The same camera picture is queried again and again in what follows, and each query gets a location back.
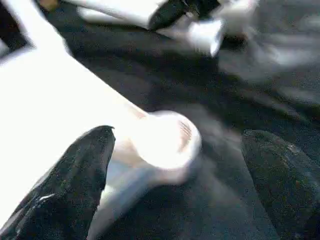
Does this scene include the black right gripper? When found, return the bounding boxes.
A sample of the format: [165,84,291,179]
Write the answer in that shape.
[148,0,222,31]

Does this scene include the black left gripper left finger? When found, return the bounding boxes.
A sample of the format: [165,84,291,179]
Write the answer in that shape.
[0,124,117,240]

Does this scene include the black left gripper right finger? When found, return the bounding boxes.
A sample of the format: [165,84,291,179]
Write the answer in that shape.
[241,129,320,240]

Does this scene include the white tapered table leg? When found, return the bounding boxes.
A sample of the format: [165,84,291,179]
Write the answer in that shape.
[59,0,152,29]

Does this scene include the white plastic table top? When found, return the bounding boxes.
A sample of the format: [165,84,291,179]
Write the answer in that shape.
[0,0,203,240]

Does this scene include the black work mat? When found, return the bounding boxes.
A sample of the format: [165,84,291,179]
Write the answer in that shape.
[0,0,320,240]

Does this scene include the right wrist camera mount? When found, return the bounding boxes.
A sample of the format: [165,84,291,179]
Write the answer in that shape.
[189,0,253,58]

